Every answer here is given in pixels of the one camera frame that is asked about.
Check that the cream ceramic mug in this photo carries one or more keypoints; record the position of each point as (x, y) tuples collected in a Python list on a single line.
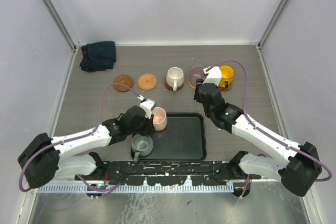
[(175, 77)]

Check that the dark blue folded cloth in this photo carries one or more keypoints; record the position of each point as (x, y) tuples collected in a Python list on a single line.
[(99, 56)]

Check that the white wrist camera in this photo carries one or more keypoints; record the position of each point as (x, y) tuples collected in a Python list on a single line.
[(147, 105), (213, 75)]

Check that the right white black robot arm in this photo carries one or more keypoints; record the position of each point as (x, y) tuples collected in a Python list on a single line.
[(296, 166)]

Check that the black plastic tray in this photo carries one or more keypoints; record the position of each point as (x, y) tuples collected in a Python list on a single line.
[(183, 140)]

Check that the purple ceramic mug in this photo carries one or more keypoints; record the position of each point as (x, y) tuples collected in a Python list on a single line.
[(196, 72)]

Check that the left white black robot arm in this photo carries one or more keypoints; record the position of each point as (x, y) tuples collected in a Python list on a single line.
[(47, 158)]

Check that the yellow glass mug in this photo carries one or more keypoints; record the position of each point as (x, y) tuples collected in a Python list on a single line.
[(227, 72)]

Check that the brown wooden coaster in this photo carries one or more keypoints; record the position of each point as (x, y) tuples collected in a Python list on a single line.
[(170, 88), (225, 85), (123, 80)]

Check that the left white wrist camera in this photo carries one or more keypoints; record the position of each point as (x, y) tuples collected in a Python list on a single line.
[(147, 105)]

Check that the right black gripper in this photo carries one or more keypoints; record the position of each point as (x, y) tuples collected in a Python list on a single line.
[(197, 96)]

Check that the grey ceramic mug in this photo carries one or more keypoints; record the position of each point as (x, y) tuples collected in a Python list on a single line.
[(141, 146)]

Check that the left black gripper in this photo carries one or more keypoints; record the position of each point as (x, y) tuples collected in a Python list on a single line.
[(148, 126)]

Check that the grey slotted cable duct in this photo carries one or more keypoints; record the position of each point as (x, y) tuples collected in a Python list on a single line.
[(145, 188)]

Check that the pink ceramic mug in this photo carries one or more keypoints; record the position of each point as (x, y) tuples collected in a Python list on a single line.
[(159, 118)]

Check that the woven cork coaster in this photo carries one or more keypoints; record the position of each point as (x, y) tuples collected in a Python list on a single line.
[(191, 85), (147, 81)]

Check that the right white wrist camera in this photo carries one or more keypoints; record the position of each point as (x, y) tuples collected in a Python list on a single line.
[(213, 75)]

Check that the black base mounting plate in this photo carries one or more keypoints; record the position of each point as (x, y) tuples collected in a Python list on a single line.
[(207, 173)]

